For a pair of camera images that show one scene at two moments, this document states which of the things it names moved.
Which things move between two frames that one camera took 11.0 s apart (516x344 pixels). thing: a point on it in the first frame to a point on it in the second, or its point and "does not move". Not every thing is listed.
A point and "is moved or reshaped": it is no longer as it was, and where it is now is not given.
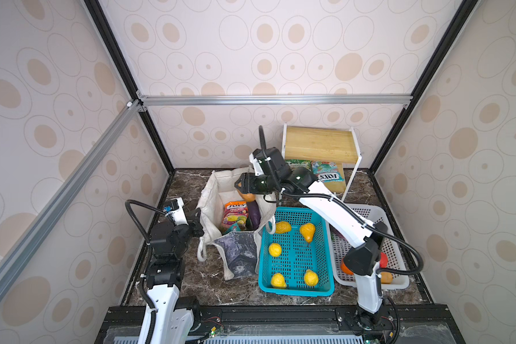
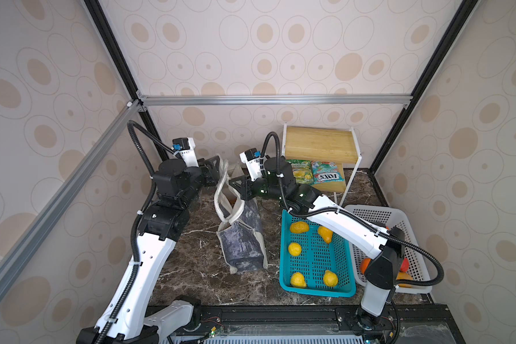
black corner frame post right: (455, 27) does not move
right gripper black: (244, 183) does not move
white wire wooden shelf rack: (326, 144) does not move
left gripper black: (193, 222) to (211, 172)
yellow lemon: (275, 249) to (294, 249)
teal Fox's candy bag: (327, 171) does not move
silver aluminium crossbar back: (276, 99) does not move
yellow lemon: (282, 227) to (299, 227)
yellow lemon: (278, 281) to (297, 280)
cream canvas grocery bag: (236, 254) is moved or reshaped
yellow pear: (307, 230) to (326, 233)
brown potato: (247, 197) is moved or reshaped
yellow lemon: (310, 278) to (330, 279)
